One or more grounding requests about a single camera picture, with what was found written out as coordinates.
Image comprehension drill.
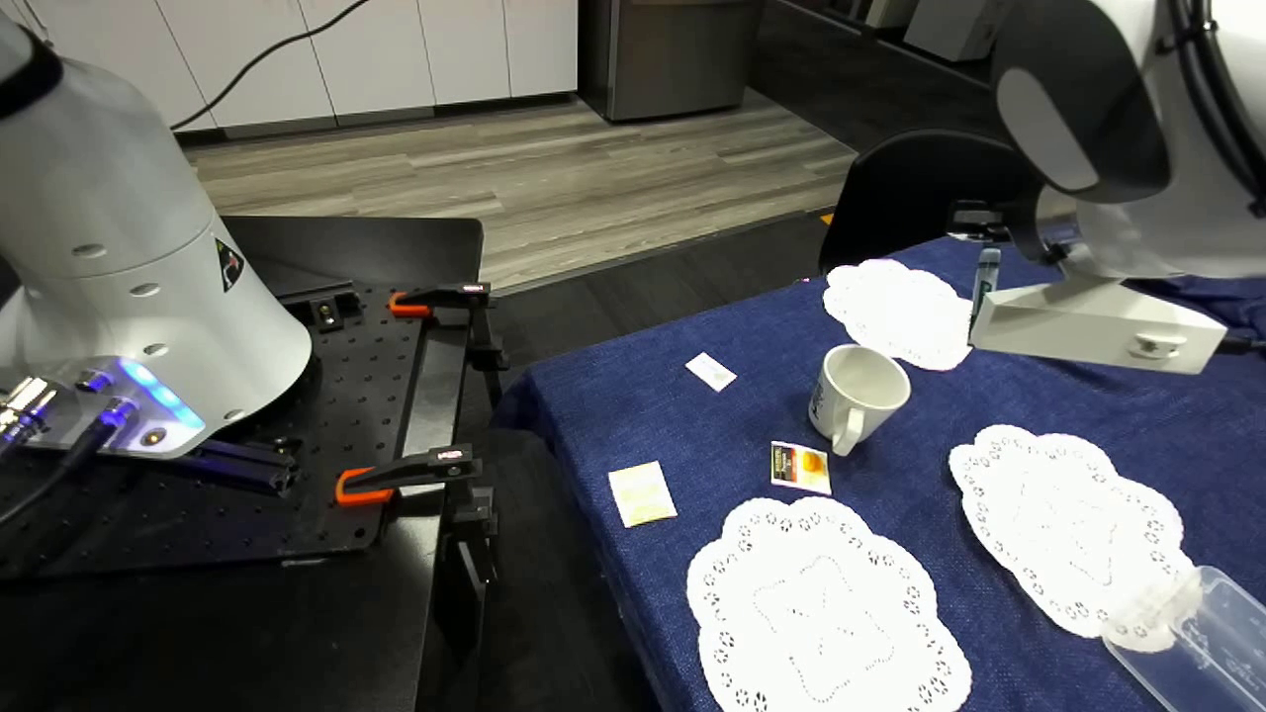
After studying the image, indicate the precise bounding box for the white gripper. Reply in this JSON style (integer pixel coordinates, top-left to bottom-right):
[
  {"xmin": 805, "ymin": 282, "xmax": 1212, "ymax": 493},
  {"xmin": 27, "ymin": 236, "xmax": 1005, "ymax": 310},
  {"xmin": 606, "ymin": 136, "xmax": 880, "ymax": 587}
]
[{"xmin": 968, "ymin": 282, "xmax": 1227, "ymax": 374}]

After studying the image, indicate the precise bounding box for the green marker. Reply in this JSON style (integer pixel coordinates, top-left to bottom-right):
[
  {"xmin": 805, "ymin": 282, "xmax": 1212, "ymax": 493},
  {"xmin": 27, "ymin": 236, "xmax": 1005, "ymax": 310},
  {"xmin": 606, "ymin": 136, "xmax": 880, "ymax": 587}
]
[{"xmin": 972, "ymin": 246, "xmax": 1001, "ymax": 311}]

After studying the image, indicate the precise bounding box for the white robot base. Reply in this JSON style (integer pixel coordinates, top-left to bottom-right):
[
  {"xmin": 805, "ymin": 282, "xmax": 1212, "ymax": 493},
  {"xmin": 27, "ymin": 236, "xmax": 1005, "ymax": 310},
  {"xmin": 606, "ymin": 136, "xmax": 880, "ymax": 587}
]
[{"xmin": 0, "ymin": 20, "xmax": 314, "ymax": 459}]

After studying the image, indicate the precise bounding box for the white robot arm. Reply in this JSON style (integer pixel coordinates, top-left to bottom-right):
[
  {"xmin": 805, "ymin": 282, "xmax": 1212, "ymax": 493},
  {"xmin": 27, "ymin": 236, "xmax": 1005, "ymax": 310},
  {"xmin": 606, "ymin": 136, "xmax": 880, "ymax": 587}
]
[{"xmin": 968, "ymin": 0, "xmax": 1266, "ymax": 374}]

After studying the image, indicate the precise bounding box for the white ceramic mug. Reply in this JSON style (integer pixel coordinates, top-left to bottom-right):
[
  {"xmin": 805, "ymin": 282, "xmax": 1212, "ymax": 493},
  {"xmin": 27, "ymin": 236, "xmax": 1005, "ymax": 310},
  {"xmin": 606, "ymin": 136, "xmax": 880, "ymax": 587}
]
[{"xmin": 809, "ymin": 343, "xmax": 912, "ymax": 459}]

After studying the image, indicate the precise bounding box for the white doily near mug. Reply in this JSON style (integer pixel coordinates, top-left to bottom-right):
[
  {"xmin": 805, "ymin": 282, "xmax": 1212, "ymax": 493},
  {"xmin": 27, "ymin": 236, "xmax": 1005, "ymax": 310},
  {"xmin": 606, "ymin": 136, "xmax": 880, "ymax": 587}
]
[{"xmin": 686, "ymin": 498, "xmax": 972, "ymax": 712}]

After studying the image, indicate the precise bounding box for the white doily far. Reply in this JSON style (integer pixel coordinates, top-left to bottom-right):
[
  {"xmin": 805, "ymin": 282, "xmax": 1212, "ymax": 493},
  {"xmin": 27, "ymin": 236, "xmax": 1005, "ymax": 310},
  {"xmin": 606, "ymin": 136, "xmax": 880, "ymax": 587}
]
[{"xmin": 822, "ymin": 258, "xmax": 972, "ymax": 372}]

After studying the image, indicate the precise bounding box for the black office chair right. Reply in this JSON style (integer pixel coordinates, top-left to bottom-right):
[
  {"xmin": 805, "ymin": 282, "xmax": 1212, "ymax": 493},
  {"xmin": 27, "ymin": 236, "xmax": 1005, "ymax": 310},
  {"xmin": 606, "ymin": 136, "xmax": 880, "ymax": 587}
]
[{"xmin": 821, "ymin": 129, "xmax": 1041, "ymax": 270}]

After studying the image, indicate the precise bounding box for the blue tablecloth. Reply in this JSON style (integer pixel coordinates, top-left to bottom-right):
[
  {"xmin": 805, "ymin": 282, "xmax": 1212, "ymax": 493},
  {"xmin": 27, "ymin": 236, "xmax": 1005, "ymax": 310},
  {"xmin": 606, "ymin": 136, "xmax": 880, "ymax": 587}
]
[{"xmin": 504, "ymin": 282, "xmax": 1266, "ymax": 712}]

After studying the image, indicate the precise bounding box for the small picture card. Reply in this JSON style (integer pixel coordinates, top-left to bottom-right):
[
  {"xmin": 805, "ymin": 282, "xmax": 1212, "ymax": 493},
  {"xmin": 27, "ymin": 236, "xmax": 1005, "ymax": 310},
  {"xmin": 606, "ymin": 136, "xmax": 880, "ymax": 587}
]
[{"xmin": 771, "ymin": 439, "xmax": 833, "ymax": 493}]

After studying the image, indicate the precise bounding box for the white doily middle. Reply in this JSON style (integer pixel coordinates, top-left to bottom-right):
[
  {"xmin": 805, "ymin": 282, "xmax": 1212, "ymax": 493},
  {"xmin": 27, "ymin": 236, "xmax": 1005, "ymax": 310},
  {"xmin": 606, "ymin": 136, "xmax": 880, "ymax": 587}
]
[{"xmin": 951, "ymin": 422, "xmax": 1195, "ymax": 651}]

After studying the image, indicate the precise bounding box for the small white paper slip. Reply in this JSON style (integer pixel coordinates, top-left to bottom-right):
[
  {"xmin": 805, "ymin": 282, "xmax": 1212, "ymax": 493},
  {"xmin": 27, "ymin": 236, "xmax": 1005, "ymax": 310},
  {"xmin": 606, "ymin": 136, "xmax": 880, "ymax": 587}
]
[{"xmin": 686, "ymin": 352, "xmax": 738, "ymax": 393}]

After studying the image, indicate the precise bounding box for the pale yellow sticky note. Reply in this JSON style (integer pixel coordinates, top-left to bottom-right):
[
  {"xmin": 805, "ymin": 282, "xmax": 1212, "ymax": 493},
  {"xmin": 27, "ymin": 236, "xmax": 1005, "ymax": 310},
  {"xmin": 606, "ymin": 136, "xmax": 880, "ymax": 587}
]
[{"xmin": 608, "ymin": 463, "xmax": 677, "ymax": 525}]

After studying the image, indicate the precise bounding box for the clear plastic container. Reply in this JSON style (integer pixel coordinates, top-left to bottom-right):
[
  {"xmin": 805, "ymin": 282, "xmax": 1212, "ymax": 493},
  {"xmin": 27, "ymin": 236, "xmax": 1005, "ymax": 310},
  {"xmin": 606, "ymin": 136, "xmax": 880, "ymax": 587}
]
[{"xmin": 1110, "ymin": 567, "xmax": 1266, "ymax": 712}]

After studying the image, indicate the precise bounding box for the stainless steel appliance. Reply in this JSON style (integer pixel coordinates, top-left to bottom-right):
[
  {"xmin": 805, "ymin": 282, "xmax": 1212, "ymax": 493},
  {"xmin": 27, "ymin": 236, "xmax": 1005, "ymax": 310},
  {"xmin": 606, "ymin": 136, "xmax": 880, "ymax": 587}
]
[{"xmin": 577, "ymin": 0, "xmax": 759, "ymax": 124}]

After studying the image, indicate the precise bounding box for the orange black clamp far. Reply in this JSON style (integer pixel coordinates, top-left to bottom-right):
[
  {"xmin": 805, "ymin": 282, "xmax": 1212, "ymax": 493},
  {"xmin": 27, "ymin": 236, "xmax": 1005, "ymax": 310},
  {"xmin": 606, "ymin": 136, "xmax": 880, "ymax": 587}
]
[{"xmin": 384, "ymin": 282, "xmax": 508, "ymax": 372}]

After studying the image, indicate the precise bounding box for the orange black clamp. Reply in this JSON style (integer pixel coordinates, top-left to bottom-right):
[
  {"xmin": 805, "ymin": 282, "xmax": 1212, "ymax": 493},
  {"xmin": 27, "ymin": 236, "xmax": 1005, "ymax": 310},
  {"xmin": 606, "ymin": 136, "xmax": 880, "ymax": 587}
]
[
  {"xmin": 384, "ymin": 282, "xmax": 508, "ymax": 372},
  {"xmin": 331, "ymin": 443, "xmax": 500, "ymax": 531}
]

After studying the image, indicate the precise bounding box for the orange black clamp near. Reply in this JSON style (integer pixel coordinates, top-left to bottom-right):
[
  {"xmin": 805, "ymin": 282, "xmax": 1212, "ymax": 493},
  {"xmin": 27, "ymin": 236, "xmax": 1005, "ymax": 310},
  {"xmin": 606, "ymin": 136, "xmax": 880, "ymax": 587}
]
[{"xmin": 331, "ymin": 443, "xmax": 500, "ymax": 531}]

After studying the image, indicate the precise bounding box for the black perforated mounting board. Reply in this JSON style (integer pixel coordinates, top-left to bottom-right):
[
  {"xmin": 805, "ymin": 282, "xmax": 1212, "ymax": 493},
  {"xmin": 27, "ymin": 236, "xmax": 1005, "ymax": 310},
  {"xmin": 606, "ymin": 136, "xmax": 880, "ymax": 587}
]
[{"xmin": 0, "ymin": 289, "xmax": 428, "ymax": 581}]

